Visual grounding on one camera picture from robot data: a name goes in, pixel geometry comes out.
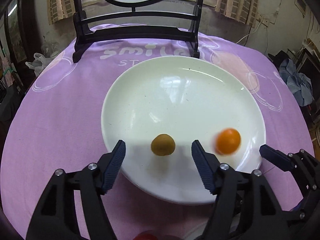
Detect beige curtain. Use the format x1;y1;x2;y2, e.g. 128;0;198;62
215;0;259;28
47;0;75;25

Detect right beige curtain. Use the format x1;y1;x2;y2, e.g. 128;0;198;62
215;0;259;28

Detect red tomato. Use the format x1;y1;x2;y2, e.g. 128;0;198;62
133;230;159;240

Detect white oval plate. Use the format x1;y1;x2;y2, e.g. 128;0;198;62
101;56;266;205

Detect white plastic bag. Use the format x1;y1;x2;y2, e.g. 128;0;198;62
25;53;58;77

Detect blue clothes pile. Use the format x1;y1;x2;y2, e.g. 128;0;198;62
279;59;313;107

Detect left beige curtain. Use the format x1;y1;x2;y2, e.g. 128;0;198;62
47;0;75;25

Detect wall power socket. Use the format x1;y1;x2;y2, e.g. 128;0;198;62
257;14;270;28

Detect purple tablecloth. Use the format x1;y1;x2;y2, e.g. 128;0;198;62
1;34;313;239

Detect small green-yellow fruit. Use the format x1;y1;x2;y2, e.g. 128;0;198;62
151;134;176;156

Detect small orange tomato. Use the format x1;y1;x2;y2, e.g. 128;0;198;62
215;128;241;155

